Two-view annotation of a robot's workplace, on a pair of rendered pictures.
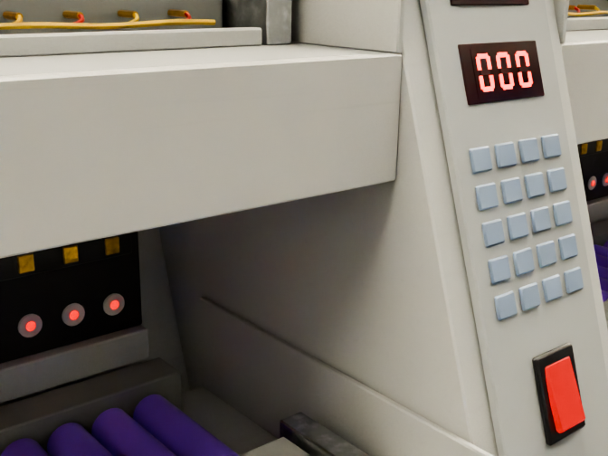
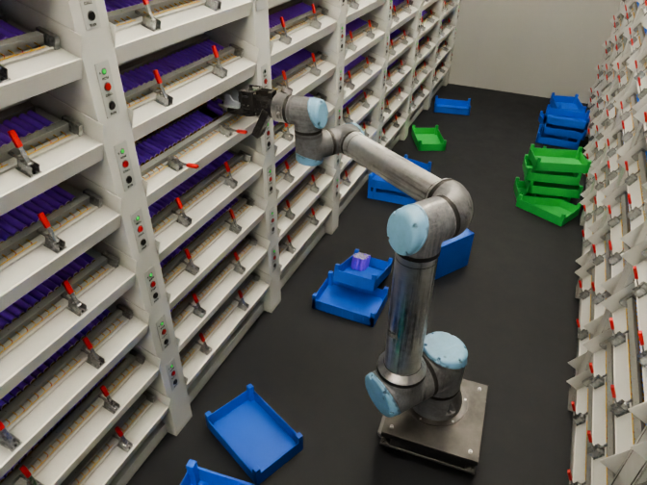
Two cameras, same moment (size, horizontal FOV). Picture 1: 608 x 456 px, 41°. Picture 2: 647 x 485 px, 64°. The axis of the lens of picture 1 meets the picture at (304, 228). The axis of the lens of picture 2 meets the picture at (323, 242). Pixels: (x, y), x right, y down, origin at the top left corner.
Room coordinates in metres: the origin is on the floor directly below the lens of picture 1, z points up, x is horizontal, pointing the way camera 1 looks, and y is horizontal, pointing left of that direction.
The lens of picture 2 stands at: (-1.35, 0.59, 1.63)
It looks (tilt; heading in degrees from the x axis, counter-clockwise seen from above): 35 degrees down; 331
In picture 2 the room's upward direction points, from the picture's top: 1 degrees clockwise
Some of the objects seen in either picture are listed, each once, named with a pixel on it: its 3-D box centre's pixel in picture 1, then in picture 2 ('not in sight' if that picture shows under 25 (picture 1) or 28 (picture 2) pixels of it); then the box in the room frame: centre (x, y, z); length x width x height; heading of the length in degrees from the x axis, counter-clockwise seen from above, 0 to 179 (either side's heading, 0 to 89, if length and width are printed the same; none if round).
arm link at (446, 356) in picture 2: not in sight; (439, 363); (-0.52, -0.31, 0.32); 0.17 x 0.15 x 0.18; 92
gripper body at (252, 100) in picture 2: not in sight; (259, 102); (0.19, -0.01, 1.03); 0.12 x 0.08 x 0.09; 38
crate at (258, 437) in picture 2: not in sight; (253, 431); (-0.28, 0.27, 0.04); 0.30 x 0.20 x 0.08; 14
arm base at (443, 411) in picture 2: not in sight; (436, 389); (-0.52, -0.32, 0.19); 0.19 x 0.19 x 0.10
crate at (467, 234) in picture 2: not in sight; (443, 254); (0.17, -0.94, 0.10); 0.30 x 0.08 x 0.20; 95
